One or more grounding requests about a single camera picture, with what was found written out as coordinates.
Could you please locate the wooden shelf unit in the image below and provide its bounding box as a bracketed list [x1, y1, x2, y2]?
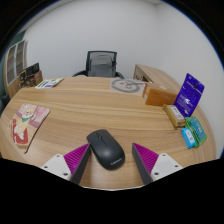
[3, 39, 29, 99]

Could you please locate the black computer mouse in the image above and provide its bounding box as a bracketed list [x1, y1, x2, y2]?
[86, 129, 126, 171]

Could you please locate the black mesh office chair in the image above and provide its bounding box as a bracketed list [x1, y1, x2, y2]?
[72, 50, 125, 80]

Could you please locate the orange-brown cardboard box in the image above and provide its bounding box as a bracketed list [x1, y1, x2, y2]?
[142, 82, 178, 107]

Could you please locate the narrow brown cardboard box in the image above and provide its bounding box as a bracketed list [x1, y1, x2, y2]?
[18, 69, 28, 89]

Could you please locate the small yellow-brown box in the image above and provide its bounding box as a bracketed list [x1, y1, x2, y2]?
[162, 103, 186, 128]

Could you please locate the green packet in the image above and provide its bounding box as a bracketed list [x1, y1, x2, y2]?
[185, 116, 208, 148]

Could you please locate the brown printed cardboard box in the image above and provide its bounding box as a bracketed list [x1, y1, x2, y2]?
[25, 69, 44, 88]

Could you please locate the cartoon dog print mouse pad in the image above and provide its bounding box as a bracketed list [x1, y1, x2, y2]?
[9, 103, 51, 154]

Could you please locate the grey backpack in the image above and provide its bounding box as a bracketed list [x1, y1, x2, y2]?
[88, 54, 117, 78]

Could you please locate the purple card package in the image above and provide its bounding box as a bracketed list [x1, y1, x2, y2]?
[173, 73, 206, 118]

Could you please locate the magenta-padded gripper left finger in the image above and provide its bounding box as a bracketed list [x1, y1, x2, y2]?
[40, 143, 92, 185]

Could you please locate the wooden side desk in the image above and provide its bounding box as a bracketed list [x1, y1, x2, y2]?
[133, 63, 183, 94]

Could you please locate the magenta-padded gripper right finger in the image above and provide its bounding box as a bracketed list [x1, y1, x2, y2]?
[131, 142, 184, 186]

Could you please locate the small blue packet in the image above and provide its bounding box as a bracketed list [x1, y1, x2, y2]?
[181, 127, 196, 150]

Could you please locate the white green purple leaflet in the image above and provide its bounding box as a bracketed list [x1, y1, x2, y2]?
[35, 77, 64, 90]

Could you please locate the black box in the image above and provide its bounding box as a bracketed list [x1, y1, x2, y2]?
[24, 62, 40, 76]

